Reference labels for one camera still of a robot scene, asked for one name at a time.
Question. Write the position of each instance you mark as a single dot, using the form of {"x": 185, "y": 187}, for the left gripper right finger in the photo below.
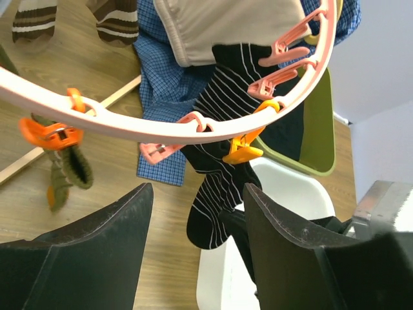
{"x": 301, "y": 265}

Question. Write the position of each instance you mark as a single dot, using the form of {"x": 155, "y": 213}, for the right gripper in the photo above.
{"x": 386, "y": 207}

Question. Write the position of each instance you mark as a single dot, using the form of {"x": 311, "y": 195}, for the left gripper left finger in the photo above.
{"x": 91, "y": 263}

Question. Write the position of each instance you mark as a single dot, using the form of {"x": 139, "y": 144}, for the olive wavy striped sock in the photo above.
{"x": 69, "y": 168}

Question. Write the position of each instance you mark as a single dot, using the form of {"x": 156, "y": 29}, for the black white striped sock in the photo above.
{"x": 225, "y": 97}

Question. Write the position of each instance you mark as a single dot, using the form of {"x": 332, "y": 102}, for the pink round clip hanger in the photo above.
{"x": 278, "y": 94}

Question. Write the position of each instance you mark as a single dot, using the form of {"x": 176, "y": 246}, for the white plastic basket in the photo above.
{"x": 223, "y": 280}

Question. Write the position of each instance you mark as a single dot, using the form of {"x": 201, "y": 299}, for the olive green bin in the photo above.
{"x": 318, "y": 150}

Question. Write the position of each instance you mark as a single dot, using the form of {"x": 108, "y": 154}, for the black folded clothes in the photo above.
{"x": 286, "y": 134}

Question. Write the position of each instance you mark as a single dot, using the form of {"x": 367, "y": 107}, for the blue checkered shirt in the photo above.
{"x": 168, "y": 91}

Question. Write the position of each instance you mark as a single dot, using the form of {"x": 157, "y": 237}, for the brown striped sock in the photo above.
{"x": 116, "y": 21}
{"x": 34, "y": 24}

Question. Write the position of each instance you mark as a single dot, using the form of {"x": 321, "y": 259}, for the beige cloth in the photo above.
{"x": 194, "y": 26}

